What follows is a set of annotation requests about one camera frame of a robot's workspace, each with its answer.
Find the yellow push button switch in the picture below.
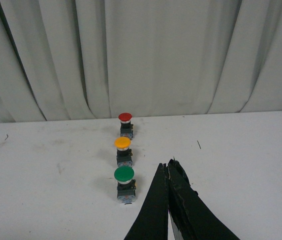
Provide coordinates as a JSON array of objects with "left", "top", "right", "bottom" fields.
[{"left": 113, "top": 136, "right": 134, "bottom": 168}]

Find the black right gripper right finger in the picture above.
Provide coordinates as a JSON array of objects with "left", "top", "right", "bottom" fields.
[{"left": 167, "top": 159, "right": 238, "bottom": 240}]

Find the white pleated curtain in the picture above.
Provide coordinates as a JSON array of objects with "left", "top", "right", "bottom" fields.
[{"left": 0, "top": 0, "right": 282, "bottom": 123}]

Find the red push button switch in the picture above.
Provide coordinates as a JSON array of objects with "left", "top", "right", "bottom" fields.
[{"left": 118, "top": 112, "right": 134, "bottom": 140}]

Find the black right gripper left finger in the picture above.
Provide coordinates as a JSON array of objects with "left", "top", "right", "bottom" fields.
[{"left": 125, "top": 163, "right": 169, "bottom": 240}]

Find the green push button switch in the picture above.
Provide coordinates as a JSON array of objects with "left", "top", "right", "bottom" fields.
[{"left": 113, "top": 166, "right": 137, "bottom": 205}]

